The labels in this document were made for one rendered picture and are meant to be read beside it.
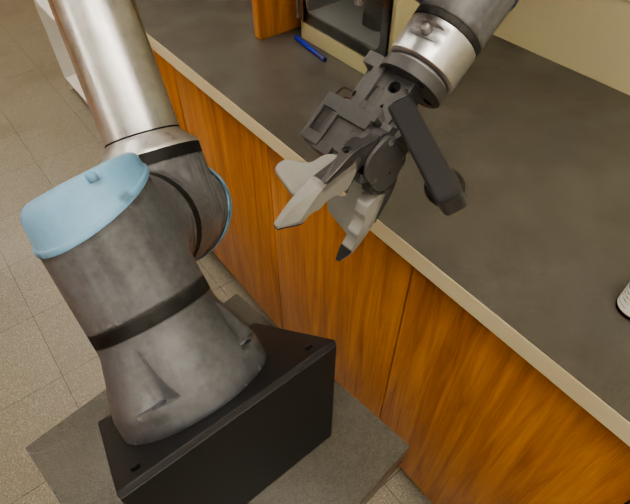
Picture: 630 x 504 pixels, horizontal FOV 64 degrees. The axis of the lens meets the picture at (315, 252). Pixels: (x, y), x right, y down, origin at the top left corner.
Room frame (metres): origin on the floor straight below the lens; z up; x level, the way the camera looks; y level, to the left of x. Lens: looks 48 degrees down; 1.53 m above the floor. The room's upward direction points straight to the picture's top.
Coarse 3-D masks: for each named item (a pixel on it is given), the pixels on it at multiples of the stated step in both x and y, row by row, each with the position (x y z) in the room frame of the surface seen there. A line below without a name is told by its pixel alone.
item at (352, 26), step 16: (304, 0) 1.24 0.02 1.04; (320, 0) 1.19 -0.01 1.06; (336, 0) 1.15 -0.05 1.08; (352, 0) 1.11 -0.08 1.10; (368, 0) 1.07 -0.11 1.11; (384, 0) 1.03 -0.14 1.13; (304, 16) 1.24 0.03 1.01; (320, 16) 1.19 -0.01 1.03; (336, 16) 1.15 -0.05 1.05; (352, 16) 1.11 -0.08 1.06; (368, 16) 1.07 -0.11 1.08; (384, 16) 1.03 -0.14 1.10; (336, 32) 1.15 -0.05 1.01; (352, 32) 1.10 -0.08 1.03; (368, 32) 1.06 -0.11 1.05; (384, 32) 1.03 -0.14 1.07; (352, 48) 1.10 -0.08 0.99; (368, 48) 1.06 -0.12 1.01; (384, 48) 1.02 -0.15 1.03
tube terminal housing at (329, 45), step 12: (396, 0) 1.03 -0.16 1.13; (408, 0) 1.04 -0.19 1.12; (396, 12) 1.02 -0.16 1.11; (408, 12) 1.04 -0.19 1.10; (396, 24) 1.02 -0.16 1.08; (312, 36) 1.24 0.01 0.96; (324, 36) 1.20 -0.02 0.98; (396, 36) 1.03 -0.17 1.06; (324, 48) 1.20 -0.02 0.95; (336, 48) 1.16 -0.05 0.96; (348, 48) 1.13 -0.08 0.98; (348, 60) 1.13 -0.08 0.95; (360, 60) 1.10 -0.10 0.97; (360, 72) 1.09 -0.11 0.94
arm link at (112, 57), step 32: (64, 0) 0.53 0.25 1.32; (96, 0) 0.53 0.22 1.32; (128, 0) 0.55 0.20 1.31; (64, 32) 0.52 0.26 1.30; (96, 32) 0.51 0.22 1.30; (128, 32) 0.52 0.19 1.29; (96, 64) 0.49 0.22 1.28; (128, 64) 0.50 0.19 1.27; (96, 96) 0.48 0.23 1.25; (128, 96) 0.47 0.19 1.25; (160, 96) 0.49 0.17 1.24; (128, 128) 0.45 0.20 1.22; (160, 128) 0.46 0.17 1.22; (160, 160) 0.43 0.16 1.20; (192, 160) 0.44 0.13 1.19; (192, 192) 0.40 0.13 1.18; (224, 192) 0.47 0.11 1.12; (224, 224) 0.43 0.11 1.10
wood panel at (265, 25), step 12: (252, 0) 1.28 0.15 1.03; (264, 0) 1.27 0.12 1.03; (276, 0) 1.29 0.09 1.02; (288, 0) 1.31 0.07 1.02; (264, 12) 1.27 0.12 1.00; (276, 12) 1.29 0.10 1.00; (288, 12) 1.31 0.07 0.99; (264, 24) 1.27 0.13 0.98; (276, 24) 1.29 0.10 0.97; (288, 24) 1.31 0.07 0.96; (300, 24) 1.33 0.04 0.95; (264, 36) 1.26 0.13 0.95
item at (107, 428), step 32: (288, 352) 0.25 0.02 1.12; (320, 352) 0.23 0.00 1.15; (256, 384) 0.21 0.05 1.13; (288, 384) 0.21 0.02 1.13; (320, 384) 0.23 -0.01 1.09; (224, 416) 0.17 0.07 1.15; (256, 416) 0.18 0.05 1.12; (288, 416) 0.20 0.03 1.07; (320, 416) 0.23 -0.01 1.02; (128, 448) 0.16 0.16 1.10; (160, 448) 0.15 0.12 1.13; (192, 448) 0.15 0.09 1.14; (224, 448) 0.16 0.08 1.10; (256, 448) 0.18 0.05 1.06; (288, 448) 0.20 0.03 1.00; (128, 480) 0.12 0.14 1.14; (160, 480) 0.13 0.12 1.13; (192, 480) 0.14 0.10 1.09; (224, 480) 0.16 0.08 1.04; (256, 480) 0.17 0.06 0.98
